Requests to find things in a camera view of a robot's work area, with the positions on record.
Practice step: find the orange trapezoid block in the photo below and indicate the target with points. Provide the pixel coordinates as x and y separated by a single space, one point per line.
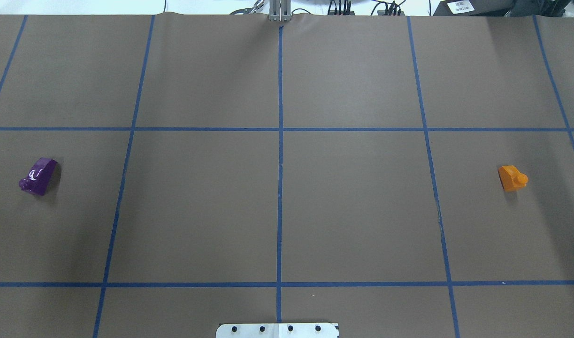
511 178

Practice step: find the aluminium frame post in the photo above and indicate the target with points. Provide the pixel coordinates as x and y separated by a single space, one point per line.
279 10

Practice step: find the purple trapezoid block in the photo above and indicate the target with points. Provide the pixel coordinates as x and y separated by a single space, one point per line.
36 182

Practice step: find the white pedestal base plate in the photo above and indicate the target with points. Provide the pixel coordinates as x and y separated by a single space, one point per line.
278 330

